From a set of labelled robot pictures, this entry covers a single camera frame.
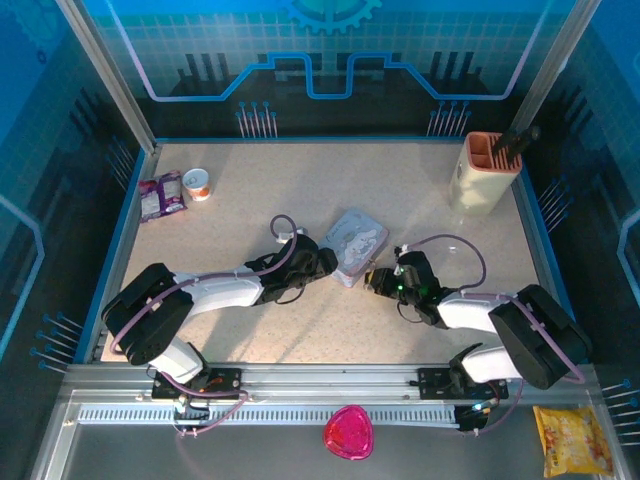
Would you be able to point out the orange and white cup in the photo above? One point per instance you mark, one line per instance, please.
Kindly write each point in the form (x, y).
(197, 186)

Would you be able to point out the aluminium frame post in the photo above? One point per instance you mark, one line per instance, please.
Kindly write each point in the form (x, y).
(107, 75)
(555, 65)

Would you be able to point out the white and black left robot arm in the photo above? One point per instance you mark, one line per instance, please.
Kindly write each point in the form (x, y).
(215, 292)

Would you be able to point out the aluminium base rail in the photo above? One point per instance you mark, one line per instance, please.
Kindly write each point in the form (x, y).
(325, 377)

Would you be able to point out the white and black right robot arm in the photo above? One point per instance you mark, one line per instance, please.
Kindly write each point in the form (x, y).
(530, 325)

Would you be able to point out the light blue cartoon tin box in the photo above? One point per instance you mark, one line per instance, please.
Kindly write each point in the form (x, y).
(355, 245)

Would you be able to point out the cream and orange knife holder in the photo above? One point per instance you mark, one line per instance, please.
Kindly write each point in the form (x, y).
(480, 185)

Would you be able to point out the purple snack bag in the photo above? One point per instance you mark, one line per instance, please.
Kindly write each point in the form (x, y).
(161, 195)

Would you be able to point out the yellow snack bag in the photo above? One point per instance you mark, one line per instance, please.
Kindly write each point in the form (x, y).
(575, 442)

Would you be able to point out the pink translucent bowl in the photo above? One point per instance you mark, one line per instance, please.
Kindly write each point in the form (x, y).
(348, 432)

